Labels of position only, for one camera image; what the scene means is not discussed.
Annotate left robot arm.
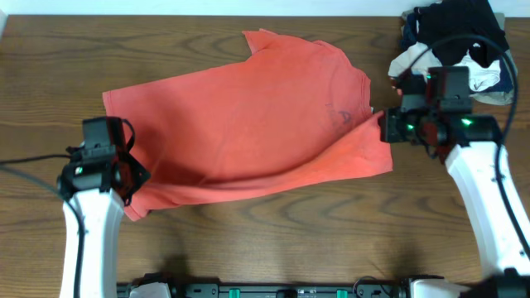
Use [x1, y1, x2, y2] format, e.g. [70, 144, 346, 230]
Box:
[57, 117, 151, 297]

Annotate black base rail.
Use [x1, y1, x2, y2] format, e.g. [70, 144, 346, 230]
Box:
[115, 272, 469, 298]

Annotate navy garment on pile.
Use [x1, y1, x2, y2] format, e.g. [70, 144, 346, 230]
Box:
[388, 11, 513, 94]

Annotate white garment on pile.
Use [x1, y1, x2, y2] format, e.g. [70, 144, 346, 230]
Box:
[388, 42, 501, 92]

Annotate grey garment on pile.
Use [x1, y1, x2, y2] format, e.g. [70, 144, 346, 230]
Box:
[401, 10, 513, 106]

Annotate red t-shirt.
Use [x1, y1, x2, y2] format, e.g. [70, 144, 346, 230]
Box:
[103, 29, 393, 221]

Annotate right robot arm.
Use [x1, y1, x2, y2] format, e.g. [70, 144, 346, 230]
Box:
[379, 66, 529, 297]

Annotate black garment on pile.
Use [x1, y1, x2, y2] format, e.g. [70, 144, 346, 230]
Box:
[414, 0, 509, 68]

